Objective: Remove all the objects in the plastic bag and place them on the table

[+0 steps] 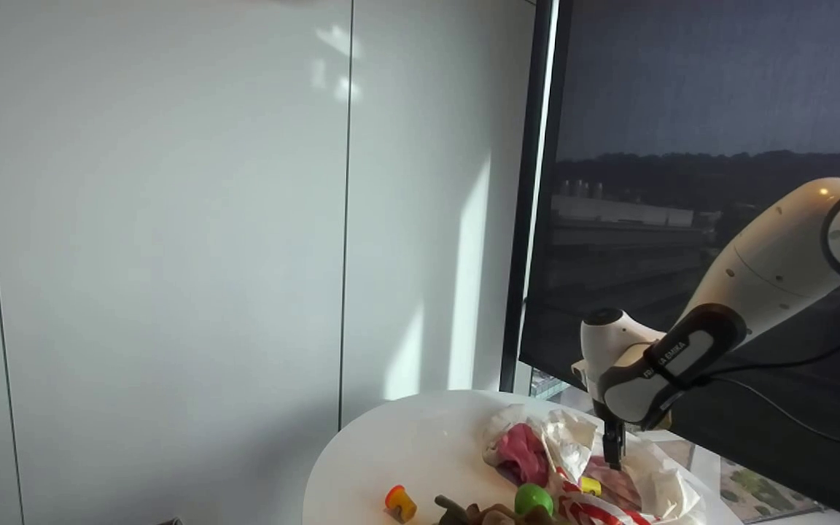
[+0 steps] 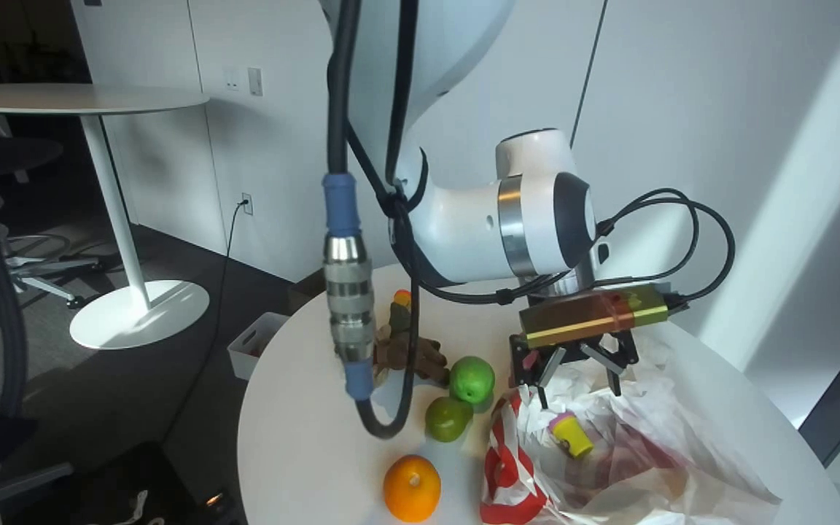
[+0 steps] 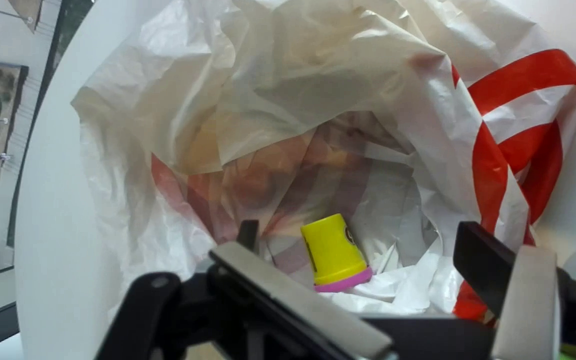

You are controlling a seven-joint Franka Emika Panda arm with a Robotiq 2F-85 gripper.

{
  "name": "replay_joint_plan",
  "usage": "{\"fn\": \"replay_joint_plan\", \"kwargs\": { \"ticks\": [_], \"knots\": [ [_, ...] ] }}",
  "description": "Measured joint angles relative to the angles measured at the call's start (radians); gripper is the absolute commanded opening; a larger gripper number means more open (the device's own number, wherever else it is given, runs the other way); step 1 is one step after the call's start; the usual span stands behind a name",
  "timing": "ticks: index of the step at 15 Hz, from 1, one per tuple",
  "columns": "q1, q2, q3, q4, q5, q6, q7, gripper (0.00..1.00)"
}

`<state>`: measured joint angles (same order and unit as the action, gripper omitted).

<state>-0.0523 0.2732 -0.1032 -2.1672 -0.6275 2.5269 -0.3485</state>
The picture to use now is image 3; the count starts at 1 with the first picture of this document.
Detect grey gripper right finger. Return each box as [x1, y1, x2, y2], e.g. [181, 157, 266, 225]
[451, 219, 563, 360]

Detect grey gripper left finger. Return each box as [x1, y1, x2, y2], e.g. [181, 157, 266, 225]
[206, 218, 398, 360]

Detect white red plastic bag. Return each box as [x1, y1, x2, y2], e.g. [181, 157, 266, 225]
[70, 0, 576, 324]

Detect yellow toy cup pink base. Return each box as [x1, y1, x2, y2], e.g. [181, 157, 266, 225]
[297, 211, 376, 294]

